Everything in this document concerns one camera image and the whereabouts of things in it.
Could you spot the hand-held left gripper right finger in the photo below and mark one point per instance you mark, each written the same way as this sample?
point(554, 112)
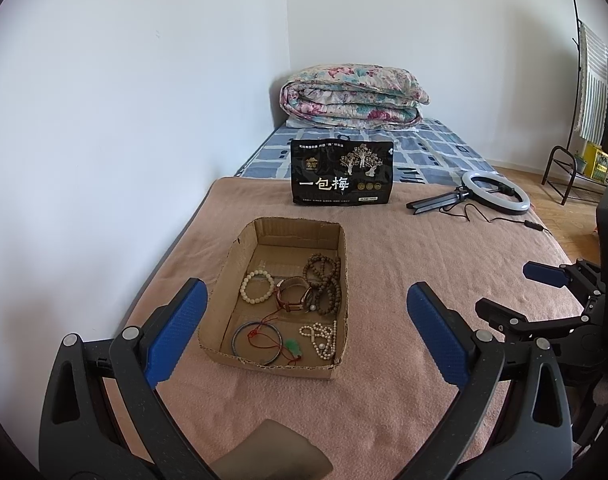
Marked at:
point(434, 330)

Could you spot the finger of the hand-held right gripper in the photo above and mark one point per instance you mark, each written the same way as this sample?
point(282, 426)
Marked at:
point(544, 272)
point(499, 317)

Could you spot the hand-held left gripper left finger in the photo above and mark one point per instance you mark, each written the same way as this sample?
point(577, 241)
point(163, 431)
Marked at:
point(176, 330)

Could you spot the dark thin bangle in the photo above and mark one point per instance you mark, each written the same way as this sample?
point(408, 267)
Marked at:
point(234, 341)

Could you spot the shallow cardboard box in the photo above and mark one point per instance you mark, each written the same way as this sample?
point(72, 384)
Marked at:
point(284, 240)

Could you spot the pink blanket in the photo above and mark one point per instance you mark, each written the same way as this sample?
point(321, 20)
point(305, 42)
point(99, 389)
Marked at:
point(409, 260)

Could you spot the yellow box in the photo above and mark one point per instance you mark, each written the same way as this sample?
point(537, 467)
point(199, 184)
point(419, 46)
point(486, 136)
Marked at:
point(598, 162)

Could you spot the black metal clothes rack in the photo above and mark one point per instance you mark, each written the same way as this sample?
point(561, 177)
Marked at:
point(554, 170)

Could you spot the green striped hanging towel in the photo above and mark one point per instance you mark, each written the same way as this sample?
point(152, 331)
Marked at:
point(593, 85)

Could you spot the dark brown cloth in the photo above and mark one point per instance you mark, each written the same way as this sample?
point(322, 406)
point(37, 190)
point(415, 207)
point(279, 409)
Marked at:
point(274, 455)

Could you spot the blue checked bedsheet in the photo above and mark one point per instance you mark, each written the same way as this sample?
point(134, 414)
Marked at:
point(434, 155)

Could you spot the black printed snack bag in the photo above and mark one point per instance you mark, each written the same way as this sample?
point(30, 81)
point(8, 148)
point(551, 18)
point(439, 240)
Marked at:
point(334, 180)

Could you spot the folded floral quilt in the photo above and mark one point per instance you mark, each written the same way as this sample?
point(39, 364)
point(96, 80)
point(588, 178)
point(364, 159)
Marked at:
point(354, 95)

